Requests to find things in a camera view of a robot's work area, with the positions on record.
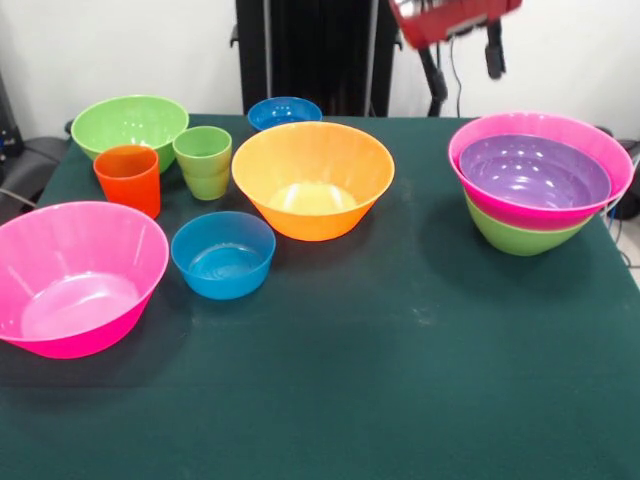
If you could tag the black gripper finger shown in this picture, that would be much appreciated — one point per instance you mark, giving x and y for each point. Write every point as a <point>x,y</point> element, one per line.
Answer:
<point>496,50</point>
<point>434,75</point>

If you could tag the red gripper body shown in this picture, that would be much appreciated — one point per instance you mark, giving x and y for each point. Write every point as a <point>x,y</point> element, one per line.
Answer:
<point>440,20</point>

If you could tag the pink plastic bowl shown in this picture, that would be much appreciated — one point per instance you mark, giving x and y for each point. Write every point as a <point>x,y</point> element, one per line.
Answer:
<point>75,300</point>
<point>525,125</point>

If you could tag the purple plastic bowl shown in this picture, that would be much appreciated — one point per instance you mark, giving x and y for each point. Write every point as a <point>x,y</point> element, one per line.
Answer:
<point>535,175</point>

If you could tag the orange plastic bowl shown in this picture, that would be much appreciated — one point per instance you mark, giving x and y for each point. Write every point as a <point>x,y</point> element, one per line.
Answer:
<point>310,160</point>

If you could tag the dark blue bowl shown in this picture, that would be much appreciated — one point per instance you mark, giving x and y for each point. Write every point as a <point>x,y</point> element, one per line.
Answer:
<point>280,112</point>

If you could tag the green plastic bowl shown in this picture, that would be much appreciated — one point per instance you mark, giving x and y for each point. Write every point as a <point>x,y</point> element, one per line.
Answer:
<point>525,242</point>
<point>130,125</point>

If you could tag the green plastic cup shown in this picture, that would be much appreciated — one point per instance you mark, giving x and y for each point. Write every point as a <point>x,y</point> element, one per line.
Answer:
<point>205,175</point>

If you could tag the translucent blue bowl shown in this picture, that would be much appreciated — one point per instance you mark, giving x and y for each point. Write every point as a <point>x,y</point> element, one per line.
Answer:
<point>222,282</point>

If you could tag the orange-red plastic cup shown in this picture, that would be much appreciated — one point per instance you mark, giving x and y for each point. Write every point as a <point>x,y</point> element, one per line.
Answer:
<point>132,192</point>

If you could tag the dark green tablecloth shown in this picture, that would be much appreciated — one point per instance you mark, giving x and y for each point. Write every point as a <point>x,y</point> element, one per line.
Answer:
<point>320,400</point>

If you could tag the black equipment box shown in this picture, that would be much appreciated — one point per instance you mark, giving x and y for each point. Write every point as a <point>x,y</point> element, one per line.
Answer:
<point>7,120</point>

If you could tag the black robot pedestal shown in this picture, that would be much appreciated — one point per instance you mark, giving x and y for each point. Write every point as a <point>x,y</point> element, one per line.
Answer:
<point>310,50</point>

